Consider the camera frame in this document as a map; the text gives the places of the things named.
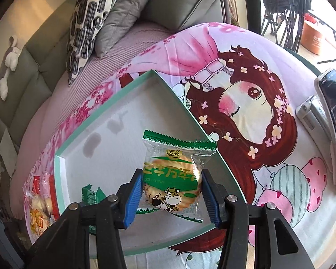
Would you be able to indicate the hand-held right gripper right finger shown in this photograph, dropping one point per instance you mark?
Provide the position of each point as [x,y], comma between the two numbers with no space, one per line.
[210,199]

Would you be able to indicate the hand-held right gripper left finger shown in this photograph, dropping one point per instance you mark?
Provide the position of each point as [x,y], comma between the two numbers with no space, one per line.
[130,204]

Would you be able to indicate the dark green snack packet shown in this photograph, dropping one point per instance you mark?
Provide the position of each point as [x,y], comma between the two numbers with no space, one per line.
[92,194]

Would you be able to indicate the green rice cracker packet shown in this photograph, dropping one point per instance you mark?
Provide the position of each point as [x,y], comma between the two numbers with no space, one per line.
[168,171]

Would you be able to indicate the teal cardboard box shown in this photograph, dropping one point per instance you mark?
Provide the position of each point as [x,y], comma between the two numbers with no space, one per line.
[123,145]

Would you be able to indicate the pink red snack packet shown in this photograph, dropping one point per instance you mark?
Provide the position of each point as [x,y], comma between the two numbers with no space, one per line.
[39,199]

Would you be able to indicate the orange white roll packet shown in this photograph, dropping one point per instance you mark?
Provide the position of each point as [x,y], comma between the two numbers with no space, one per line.
[36,224]

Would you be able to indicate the pink knit sofa cover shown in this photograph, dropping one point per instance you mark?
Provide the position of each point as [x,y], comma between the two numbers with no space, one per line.
[72,95]

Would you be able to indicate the silver phone stand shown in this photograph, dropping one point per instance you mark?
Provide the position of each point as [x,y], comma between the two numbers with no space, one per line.
[310,115]

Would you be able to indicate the pink printed blanket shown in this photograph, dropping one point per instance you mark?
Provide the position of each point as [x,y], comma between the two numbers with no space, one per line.
[254,61]

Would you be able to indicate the grey sofa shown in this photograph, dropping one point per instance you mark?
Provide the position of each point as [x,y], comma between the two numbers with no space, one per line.
[30,70]

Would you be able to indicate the black white patterned pillow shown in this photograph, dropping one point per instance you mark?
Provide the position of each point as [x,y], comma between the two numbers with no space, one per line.
[86,28]

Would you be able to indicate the grey fabric pillow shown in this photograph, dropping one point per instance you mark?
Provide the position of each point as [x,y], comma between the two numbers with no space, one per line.
[120,19]

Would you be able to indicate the grey white plush toy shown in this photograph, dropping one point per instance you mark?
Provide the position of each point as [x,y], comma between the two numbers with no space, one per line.
[9,58]

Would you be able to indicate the orange box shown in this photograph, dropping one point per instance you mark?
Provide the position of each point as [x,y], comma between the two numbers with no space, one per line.
[310,37]

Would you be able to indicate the grey leather cushion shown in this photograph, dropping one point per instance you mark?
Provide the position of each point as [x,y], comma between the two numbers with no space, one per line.
[182,2]

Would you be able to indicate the dark folding chairs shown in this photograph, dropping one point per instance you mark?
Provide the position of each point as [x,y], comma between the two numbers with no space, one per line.
[291,5]

